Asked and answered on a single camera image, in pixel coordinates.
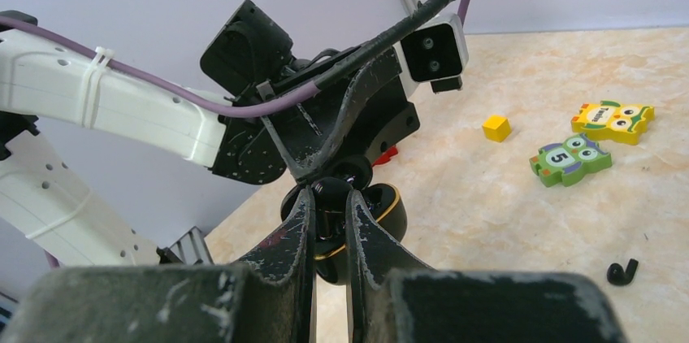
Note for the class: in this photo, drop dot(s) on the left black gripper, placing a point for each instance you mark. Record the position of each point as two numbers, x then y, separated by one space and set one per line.
342 131

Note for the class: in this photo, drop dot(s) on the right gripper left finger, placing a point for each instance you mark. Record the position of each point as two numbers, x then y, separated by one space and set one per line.
264 296

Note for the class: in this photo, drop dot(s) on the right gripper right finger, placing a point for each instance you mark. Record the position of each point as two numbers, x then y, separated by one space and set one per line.
429 305

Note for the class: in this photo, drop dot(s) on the black earbud charging case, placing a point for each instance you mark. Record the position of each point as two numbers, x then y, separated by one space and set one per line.
370 252

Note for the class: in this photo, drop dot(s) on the black earbud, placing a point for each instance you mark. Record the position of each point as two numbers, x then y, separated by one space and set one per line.
618 275
330 204

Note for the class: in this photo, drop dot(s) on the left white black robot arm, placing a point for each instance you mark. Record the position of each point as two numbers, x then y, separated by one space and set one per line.
46 75

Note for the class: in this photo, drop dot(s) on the red number block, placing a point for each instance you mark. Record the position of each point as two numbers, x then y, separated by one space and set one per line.
386 157

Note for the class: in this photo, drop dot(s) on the small yellow cube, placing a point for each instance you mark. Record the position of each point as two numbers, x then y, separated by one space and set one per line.
496 128

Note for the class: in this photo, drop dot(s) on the green number block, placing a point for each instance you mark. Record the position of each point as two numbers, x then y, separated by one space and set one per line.
568 162

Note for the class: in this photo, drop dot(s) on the yellow number block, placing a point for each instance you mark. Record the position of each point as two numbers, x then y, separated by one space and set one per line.
613 121

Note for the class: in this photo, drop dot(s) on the white cable duct strip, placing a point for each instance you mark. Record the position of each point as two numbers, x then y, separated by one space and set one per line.
189 249

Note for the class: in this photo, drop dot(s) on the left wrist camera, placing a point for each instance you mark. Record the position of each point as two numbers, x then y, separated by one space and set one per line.
436 53

